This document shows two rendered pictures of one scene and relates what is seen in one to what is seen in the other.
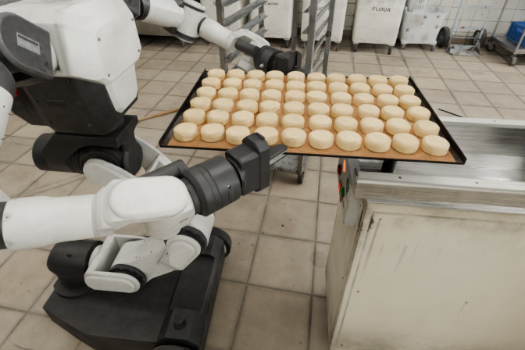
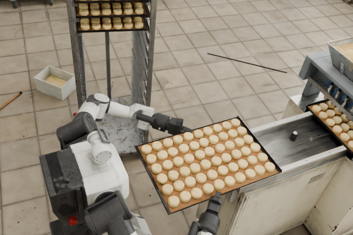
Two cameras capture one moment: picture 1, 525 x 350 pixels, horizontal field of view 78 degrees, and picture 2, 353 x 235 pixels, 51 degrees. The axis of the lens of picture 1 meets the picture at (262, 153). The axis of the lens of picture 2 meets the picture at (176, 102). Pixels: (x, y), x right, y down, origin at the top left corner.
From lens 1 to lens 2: 1.26 m
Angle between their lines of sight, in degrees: 28
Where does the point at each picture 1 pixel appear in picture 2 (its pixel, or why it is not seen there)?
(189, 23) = (102, 111)
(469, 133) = (265, 132)
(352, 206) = (234, 194)
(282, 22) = not seen: outside the picture
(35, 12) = (106, 183)
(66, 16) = (121, 178)
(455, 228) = (276, 188)
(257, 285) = not seen: outside the picture
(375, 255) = (245, 210)
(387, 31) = not seen: outside the picture
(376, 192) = (247, 188)
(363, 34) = not seen: outside the picture
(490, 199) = (287, 173)
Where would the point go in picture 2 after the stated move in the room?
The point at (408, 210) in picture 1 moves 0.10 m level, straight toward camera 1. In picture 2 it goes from (259, 189) to (262, 206)
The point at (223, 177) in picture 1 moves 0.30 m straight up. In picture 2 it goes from (216, 222) to (230, 178)
